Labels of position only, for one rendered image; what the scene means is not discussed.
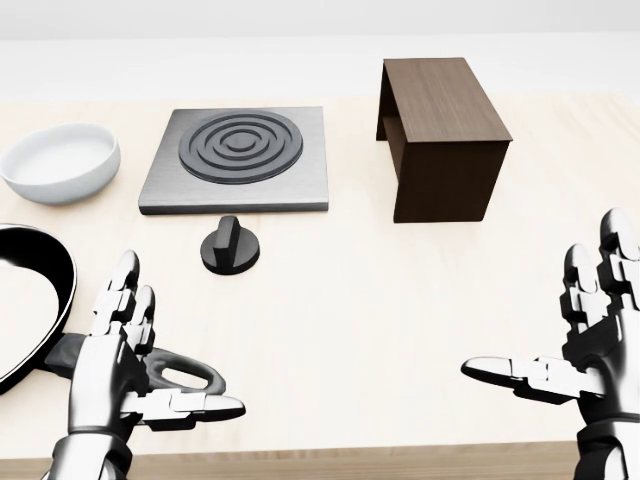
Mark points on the dark brown wooden stand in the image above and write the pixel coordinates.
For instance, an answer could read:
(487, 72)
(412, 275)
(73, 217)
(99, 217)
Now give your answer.
(445, 145)

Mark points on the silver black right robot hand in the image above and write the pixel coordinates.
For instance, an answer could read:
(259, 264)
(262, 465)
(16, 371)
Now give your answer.
(607, 345)

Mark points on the white ceramic bowl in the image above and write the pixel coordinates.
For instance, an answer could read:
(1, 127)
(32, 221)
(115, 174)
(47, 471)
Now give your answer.
(60, 165)

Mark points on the grey square stove plate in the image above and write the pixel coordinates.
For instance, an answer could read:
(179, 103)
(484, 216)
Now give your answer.
(235, 160)

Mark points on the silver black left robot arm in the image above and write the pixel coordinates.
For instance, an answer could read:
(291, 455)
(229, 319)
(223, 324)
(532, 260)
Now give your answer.
(92, 457)

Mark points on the black frying pan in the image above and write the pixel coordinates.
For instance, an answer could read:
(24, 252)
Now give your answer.
(35, 305)

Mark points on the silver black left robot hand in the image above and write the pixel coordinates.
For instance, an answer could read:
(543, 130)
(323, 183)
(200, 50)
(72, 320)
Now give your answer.
(97, 372)

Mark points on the round black stove knob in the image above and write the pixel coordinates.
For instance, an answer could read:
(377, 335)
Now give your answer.
(230, 247)

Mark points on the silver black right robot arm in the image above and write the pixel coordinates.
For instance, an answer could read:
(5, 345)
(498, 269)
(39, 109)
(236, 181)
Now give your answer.
(607, 450)

